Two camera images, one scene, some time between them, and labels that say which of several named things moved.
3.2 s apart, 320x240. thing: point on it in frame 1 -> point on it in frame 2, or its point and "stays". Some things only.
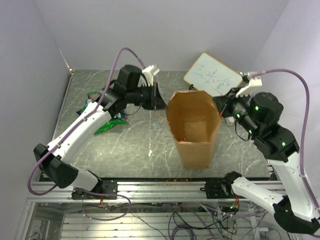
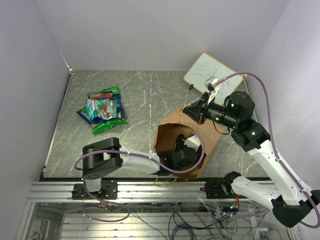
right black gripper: [223, 103] -> [198, 112]
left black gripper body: [143, 95] -> [179, 144]
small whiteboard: [208, 74] stays
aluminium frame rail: [140, 192] stays
